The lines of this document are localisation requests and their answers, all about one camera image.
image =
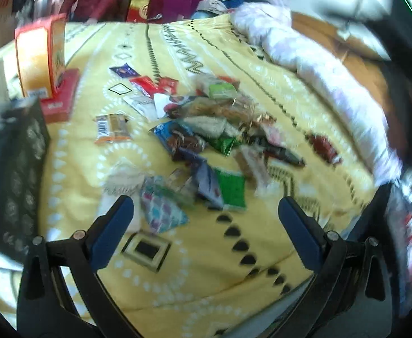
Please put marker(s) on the dark red snack packet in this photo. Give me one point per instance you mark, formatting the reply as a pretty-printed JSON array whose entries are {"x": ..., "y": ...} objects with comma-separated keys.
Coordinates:
[{"x": 324, "y": 148}]

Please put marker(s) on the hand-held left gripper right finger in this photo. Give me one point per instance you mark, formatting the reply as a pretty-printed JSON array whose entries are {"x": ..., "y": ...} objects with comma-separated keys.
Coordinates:
[{"x": 299, "y": 225}]

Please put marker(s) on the pale pink quilt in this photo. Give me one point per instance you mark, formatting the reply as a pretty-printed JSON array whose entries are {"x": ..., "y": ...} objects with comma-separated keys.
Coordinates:
[{"x": 315, "y": 67}]

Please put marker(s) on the red gift box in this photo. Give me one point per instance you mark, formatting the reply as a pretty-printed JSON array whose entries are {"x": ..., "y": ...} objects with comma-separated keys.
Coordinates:
[{"x": 137, "y": 8}]

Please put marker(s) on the pile of assorted snack packets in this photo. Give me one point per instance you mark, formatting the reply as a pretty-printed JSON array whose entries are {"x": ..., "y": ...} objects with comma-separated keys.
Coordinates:
[{"x": 199, "y": 126}]

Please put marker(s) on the white snack packet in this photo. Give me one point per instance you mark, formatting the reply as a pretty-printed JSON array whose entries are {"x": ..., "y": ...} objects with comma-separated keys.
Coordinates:
[{"x": 139, "y": 104}]

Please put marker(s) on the teal patterned snack packet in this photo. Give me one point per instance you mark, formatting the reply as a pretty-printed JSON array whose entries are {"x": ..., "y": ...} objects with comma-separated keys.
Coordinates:
[{"x": 160, "y": 211}]

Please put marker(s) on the orange cardboard box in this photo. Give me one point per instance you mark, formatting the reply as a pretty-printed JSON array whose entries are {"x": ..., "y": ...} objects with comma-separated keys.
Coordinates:
[{"x": 33, "y": 60}]

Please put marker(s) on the grey blue snack packet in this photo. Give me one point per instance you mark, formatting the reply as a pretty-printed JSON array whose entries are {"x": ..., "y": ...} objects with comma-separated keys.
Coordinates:
[{"x": 207, "y": 185}]

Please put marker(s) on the dark blue snack packet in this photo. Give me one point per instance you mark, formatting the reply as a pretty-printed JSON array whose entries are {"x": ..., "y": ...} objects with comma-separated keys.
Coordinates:
[{"x": 123, "y": 71}]

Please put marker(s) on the black patterned bag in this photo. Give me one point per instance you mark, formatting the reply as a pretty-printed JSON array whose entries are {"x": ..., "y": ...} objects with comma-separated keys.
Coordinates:
[{"x": 16, "y": 183}]

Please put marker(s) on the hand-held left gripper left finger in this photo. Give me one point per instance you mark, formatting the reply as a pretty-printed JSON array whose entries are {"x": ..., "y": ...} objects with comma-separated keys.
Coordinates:
[{"x": 112, "y": 225}]

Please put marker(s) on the clear plastic snack packet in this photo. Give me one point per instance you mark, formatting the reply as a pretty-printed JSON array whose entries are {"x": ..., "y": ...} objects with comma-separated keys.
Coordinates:
[{"x": 121, "y": 179}]

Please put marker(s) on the brown barcode snack packet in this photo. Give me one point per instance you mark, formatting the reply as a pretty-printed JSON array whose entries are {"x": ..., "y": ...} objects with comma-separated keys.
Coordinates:
[{"x": 112, "y": 126}]

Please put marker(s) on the wooden bed headboard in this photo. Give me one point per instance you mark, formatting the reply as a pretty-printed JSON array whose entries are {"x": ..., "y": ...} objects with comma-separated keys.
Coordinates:
[{"x": 350, "y": 56}]

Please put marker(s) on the red flat box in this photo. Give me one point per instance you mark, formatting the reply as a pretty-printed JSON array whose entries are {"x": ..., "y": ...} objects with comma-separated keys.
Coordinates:
[{"x": 63, "y": 102}]

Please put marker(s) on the green dotted snack packet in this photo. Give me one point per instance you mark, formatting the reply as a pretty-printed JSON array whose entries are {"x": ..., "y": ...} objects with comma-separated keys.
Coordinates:
[{"x": 231, "y": 190}]

